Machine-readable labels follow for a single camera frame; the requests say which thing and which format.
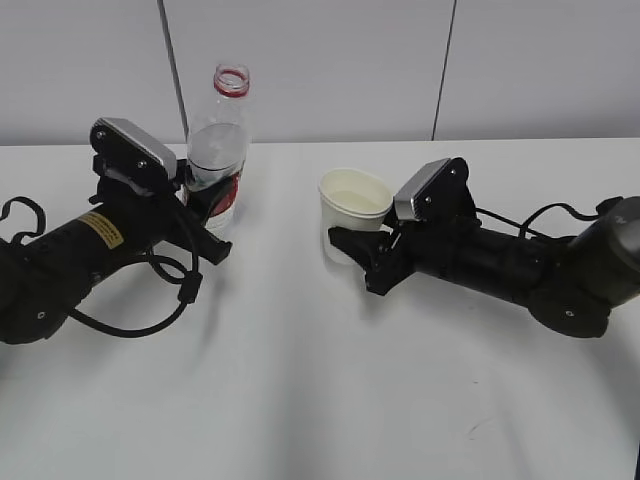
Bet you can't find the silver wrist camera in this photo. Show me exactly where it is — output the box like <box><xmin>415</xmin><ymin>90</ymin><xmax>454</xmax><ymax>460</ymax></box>
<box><xmin>394</xmin><ymin>157</ymin><xmax>476</xmax><ymax>223</ymax></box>
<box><xmin>90</xmin><ymin>117</ymin><xmax>178</xmax><ymax>197</ymax></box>

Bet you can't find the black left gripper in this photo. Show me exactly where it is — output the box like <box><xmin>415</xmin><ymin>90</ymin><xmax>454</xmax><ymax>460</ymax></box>
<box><xmin>89</xmin><ymin>158</ymin><xmax>240</xmax><ymax>265</ymax></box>

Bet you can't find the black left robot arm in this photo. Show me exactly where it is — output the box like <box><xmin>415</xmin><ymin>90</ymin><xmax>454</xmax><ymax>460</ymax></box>
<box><xmin>1</xmin><ymin>157</ymin><xmax>233</xmax><ymax>345</ymax></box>

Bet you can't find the clear water bottle red label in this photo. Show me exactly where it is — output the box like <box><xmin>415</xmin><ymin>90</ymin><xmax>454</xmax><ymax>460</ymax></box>
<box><xmin>183</xmin><ymin>63</ymin><xmax>250</xmax><ymax>238</ymax></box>

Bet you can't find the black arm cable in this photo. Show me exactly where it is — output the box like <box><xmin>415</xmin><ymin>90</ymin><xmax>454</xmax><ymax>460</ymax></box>
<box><xmin>472</xmin><ymin>197</ymin><xmax>624</xmax><ymax>247</ymax></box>
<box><xmin>69</xmin><ymin>199</ymin><xmax>204</xmax><ymax>339</ymax></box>

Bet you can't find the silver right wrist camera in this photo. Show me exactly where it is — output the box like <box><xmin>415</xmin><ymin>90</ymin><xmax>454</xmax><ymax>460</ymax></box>
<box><xmin>394</xmin><ymin>157</ymin><xmax>476</xmax><ymax>223</ymax></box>

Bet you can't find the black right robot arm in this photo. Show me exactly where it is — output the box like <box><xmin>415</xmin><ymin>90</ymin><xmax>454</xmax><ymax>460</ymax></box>
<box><xmin>328</xmin><ymin>197</ymin><xmax>639</xmax><ymax>338</ymax></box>

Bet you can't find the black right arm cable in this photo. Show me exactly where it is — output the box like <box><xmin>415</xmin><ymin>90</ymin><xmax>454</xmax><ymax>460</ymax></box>
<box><xmin>472</xmin><ymin>197</ymin><xmax>624</xmax><ymax>247</ymax></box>

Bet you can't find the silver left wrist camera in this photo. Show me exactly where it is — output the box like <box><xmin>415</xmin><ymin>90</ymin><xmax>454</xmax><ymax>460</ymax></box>
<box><xmin>90</xmin><ymin>117</ymin><xmax>178</xmax><ymax>197</ymax></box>

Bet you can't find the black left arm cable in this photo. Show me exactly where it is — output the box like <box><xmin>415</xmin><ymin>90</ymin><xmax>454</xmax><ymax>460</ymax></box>
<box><xmin>69</xmin><ymin>199</ymin><xmax>204</xmax><ymax>339</ymax></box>

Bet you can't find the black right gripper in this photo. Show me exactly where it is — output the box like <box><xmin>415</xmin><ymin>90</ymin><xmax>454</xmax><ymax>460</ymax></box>
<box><xmin>328</xmin><ymin>206</ymin><xmax>480</xmax><ymax>294</ymax></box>

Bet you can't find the white paper cup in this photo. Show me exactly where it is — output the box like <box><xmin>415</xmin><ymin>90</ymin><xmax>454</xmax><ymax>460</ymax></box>
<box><xmin>318</xmin><ymin>168</ymin><xmax>393</xmax><ymax>265</ymax></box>

